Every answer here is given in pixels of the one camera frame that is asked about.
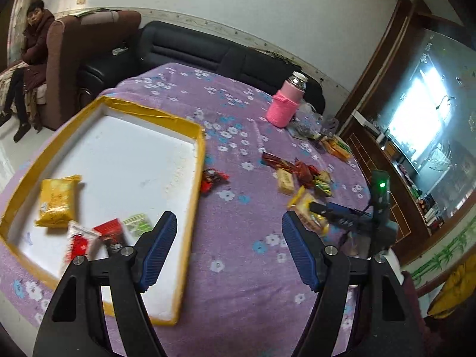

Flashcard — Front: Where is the clear plastic bag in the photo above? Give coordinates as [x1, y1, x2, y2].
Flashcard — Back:
[286, 102, 337, 140]

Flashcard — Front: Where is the large yellow-label biscuit packet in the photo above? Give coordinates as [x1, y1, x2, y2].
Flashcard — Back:
[287, 187, 330, 236]

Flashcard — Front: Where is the brown armchair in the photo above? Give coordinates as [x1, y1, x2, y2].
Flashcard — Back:
[45, 9, 142, 131]

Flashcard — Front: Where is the folded paper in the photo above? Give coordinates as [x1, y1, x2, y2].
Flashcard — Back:
[71, 8, 120, 17]

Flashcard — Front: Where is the person's right forearm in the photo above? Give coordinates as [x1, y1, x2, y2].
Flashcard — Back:
[385, 249, 428, 320]

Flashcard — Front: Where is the cream biscuit packet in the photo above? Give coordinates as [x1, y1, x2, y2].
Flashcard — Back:
[276, 169, 295, 195]

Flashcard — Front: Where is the red and black snack packet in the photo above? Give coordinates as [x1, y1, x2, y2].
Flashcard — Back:
[92, 218, 129, 257]

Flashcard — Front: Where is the pink sleeved bottle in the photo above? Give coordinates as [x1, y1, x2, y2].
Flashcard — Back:
[266, 71, 309, 127]

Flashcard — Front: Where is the yellow cloth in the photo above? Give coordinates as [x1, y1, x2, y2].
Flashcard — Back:
[428, 264, 476, 318]

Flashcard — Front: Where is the yellow snack packet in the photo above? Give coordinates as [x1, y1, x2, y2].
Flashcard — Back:
[35, 175, 82, 229]

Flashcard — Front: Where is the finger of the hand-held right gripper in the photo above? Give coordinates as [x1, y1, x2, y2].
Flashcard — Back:
[310, 201, 372, 219]
[327, 216, 372, 234]

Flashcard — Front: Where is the green bamboo wall decal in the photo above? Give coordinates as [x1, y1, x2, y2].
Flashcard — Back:
[411, 227, 476, 287]

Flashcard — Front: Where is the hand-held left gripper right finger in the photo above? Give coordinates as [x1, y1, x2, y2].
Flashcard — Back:
[281, 211, 426, 357]

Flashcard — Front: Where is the green and white candy packet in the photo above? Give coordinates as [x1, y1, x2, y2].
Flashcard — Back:
[123, 214, 154, 239]

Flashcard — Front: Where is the wooden cabinet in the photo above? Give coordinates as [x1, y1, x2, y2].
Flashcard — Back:
[335, 0, 476, 264]

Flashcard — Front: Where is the orange and green packet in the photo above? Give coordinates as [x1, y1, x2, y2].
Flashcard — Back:
[322, 136, 352, 162]

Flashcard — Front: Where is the small red snack packet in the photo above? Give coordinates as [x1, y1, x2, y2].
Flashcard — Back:
[200, 168, 230, 195]

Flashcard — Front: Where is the dark red snack packet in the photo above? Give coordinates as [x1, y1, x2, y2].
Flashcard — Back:
[261, 152, 298, 172]

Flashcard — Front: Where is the black leather sofa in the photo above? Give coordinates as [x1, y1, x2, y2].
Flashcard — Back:
[76, 20, 326, 114]

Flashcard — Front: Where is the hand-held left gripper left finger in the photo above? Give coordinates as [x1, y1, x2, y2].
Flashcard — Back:
[33, 211, 178, 357]

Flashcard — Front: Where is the purple floral blanket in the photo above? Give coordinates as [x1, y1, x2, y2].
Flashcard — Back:
[0, 62, 372, 357]

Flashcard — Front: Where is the yellow-edged white box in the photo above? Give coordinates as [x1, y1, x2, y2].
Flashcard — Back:
[0, 96, 206, 326]

